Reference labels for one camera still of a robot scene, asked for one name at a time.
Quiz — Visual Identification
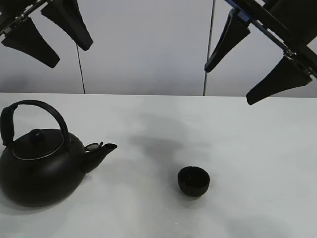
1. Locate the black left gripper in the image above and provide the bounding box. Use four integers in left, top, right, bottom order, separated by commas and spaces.
0, 0, 93, 68

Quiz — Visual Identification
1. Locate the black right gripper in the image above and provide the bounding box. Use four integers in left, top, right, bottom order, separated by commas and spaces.
204, 0, 317, 105

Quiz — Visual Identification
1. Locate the black round teapot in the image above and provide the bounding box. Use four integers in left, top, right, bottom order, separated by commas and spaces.
0, 100, 117, 207

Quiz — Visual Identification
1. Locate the small black teacup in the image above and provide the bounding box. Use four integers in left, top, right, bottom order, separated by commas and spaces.
178, 166, 211, 197

